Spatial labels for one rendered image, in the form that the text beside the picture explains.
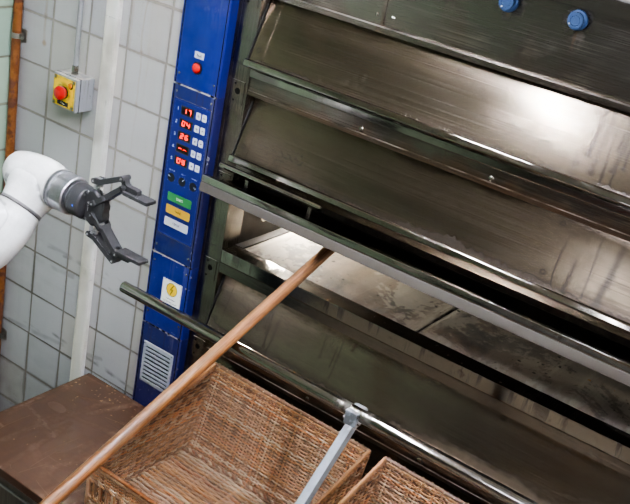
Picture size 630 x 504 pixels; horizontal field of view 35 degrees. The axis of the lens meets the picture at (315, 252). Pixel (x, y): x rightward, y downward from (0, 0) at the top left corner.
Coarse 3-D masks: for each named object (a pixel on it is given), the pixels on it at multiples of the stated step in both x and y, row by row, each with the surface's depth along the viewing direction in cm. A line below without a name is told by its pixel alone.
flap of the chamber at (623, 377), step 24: (216, 192) 259; (264, 192) 270; (264, 216) 252; (312, 216) 259; (312, 240) 245; (360, 240) 250; (384, 240) 257; (384, 264) 235; (432, 264) 247; (432, 288) 229; (480, 288) 238; (480, 312) 223; (528, 312) 230; (528, 336) 217; (576, 336) 222; (600, 336) 228; (576, 360) 212
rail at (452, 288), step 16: (208, 176) 261; (240, 192) 255; (272, 208) 250; (304, 224) 246; (320, 224) 245; (336, 240) 241; (352, 240) 239; (384, 256) 235; (416, 272) 231; (448, 288) 227; (464, 288) 226; (480, 304) 223; (496, 304) 221; (512, 320) 219; (528, 320) 217; (560, 336) 214; (592, 352) 210; (608, 352) 210; (624, 368) 207
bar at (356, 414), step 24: (120, 288) 255; (168, 312) 247; (216, 336) 240; (264, 360) 233; (312, 384) 227; (336, 408) 223; (360, 408) 221; (384, 432) 217; (336, 456) 220; (432, 456) 211; (312, 480) 218; (480, 480) 206
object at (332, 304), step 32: (224, 256) 283; (256, 256) 283; (320, 288) 272; (352, 320) 262; (384, 320) 261; (416, 352) 253; (448, 352) 252; (480, 384) 245; (512, 384) 243; (544, 416) 237; (576, 416) 234; (608, 448) 229
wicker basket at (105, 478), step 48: (192, 384) 284; (240, 384) 286; (144, 432) 274; (192, 432) 294; (240, 432) 286; (336, 432) 270; (96, 480) 260; (144, 480) 278; (192, 480) 282; (240, 480) 285; (288, 480) 277; (336, 480) 270
